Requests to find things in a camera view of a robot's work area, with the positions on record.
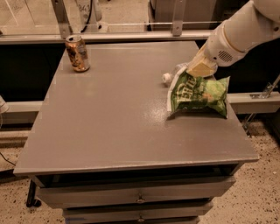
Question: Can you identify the metal bracket post right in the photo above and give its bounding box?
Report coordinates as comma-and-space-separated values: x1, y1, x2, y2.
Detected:
171, 0, 186, 37

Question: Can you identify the grey drawer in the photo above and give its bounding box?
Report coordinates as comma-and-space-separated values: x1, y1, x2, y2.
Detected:
38, 176, 235, 208
63, 201, 213, 224

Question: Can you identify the metal bracket post left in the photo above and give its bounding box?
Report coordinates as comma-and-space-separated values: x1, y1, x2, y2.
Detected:
51, 0, 73, 39

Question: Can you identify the grey lower drawer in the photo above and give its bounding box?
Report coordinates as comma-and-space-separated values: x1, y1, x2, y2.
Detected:
63, 201, 213, 224

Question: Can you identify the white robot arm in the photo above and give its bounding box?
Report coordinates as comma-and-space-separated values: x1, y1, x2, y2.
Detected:
186, 0, 280, 77

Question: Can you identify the metal upper drawer knob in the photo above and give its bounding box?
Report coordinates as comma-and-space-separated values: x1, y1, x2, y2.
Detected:
136, 196, 145, 204

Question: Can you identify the grey upper drawer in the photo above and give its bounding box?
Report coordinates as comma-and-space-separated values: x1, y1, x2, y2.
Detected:
38, 176, 235, 208

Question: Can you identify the gold soda can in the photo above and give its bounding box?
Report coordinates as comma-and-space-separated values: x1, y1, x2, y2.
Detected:
65, 35, 90, 73

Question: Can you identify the metal bracket post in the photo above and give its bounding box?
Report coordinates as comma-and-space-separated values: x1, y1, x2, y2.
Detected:
51, 0, 73, 39
171, 0, 186, 37

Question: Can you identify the metal lower drawer knob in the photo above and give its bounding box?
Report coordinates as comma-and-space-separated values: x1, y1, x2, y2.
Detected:
137, 215, 145, 223

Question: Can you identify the clear plastic water bottle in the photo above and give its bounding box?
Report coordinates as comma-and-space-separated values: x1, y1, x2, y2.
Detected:
162, 62, 188, 86

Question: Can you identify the black table leg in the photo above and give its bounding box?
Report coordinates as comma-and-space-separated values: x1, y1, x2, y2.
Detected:
25, 181, 41, 207

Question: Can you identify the grey horizontal rail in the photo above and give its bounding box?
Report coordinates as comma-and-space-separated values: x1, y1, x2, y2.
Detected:
0, 30, 212, 45

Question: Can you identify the green jalapeno chip bag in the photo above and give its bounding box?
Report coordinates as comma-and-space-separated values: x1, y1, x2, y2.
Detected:
167, 70, 230, 118

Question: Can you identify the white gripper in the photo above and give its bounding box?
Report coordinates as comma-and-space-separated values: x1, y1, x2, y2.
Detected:
186, 22, 247, 77

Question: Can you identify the metal corner bracket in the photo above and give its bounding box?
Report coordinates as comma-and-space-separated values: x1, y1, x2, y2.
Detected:
250, 74, 280, 99

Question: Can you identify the black hanging cable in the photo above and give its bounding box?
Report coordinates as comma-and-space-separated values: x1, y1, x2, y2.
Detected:
80, 0, 95, 33

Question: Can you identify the metal drawer knob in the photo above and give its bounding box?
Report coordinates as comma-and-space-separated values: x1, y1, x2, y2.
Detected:
137, 215, 145, 223
136, 196, 145, 204

